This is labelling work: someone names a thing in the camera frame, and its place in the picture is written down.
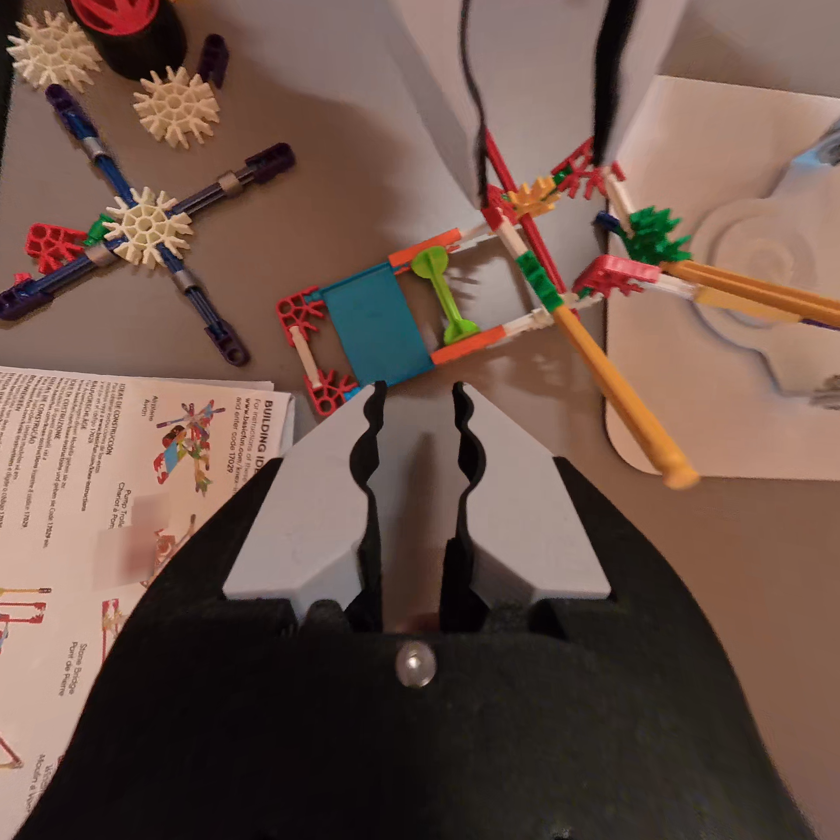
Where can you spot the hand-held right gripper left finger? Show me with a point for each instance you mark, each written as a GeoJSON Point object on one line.
{"type": "Point", "coordinates": [302, 525]}

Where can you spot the blue rod cross toy assembly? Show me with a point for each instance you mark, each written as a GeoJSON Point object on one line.
{"type": "Point", "coordinates": [148, 226]}

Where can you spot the black toy wheel red hub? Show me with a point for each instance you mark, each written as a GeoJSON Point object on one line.
{"type": "Point", "coordinates": [124, 33]}

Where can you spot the white metal stand base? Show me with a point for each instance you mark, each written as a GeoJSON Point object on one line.
{"type": "Point", "coordinates": [722, 407]}

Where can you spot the dark purple toy connector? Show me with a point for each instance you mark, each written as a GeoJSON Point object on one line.
{"type": "Point", "coordinates": [213, 60]}

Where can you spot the colourful toy construction model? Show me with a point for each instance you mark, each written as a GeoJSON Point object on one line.
{"type": "Point", "coordinates": [377, 321]}

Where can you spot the illustrated instruction booklet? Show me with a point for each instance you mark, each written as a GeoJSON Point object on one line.
{"type": "Point", "coordinates": [79, 459]}

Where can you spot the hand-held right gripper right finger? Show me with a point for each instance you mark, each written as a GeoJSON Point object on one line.
{"type": "Point", "coordinates": [531, 531]}

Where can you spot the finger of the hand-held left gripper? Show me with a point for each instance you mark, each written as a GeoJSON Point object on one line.
{"type": "Point", "coordinates": [426, 39]}
{"type": "Point", "coordinates": [656, 26]}

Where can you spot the white snowflake toy connector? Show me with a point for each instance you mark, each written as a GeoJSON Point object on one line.
{"type": "Point", "coordinates": [176, 106]}
{"type": "Point", "coordinates": [54, 51]}

